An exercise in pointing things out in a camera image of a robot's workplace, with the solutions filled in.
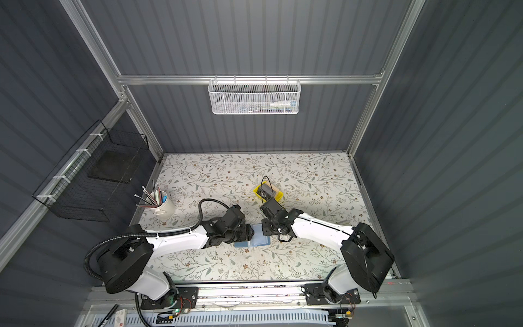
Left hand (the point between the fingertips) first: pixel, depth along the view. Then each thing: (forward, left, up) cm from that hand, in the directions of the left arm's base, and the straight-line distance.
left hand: (252, 237), depth 85 cm
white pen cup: (+12, +38, +4) cm, 40 cm away
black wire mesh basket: (+11, +59, +25) cm, 65 cm away
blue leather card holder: (0, -2, -2) cm, 3 cm away
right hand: (+4, -7, +2) cm, 8 cm away
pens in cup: (+15, +44, +4) cm, 47 cm away
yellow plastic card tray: (+21, -11, -1) cm, 24 cm away
